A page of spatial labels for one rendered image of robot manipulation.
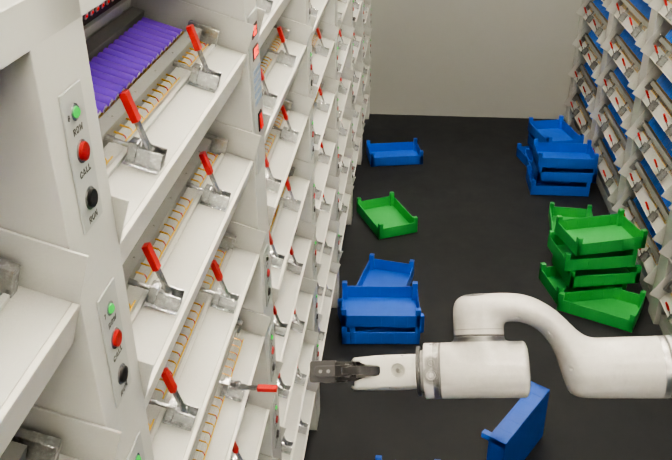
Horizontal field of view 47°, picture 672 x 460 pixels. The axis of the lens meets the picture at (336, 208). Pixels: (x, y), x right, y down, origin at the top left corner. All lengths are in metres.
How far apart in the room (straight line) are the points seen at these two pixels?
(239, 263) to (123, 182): 0.59
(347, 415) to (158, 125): 1.89
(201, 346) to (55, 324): 0.58
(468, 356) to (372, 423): 1.56
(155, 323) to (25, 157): 0.38
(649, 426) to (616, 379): 1.70
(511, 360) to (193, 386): 0.46
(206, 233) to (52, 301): 0.48
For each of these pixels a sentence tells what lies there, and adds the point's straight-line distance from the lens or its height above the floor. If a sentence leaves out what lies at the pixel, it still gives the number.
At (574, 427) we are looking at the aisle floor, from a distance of 2.81.
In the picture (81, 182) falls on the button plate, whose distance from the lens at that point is 0.67.
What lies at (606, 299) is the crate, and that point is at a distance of 3.44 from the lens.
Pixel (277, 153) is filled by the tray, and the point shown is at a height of 1.13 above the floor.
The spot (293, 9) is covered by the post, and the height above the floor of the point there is 1.40.
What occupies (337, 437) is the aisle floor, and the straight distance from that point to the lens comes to 2.67.
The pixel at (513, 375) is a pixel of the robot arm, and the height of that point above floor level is 1.13.
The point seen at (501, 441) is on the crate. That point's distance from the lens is 2.42.
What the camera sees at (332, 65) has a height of 1.04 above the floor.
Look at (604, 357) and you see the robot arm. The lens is 1.19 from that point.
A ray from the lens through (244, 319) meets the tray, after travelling 1.54.
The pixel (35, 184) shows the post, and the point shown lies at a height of 1.61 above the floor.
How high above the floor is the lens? 1.88
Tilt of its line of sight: 28 degrees down
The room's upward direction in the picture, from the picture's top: 1 degrees counter-clockwise
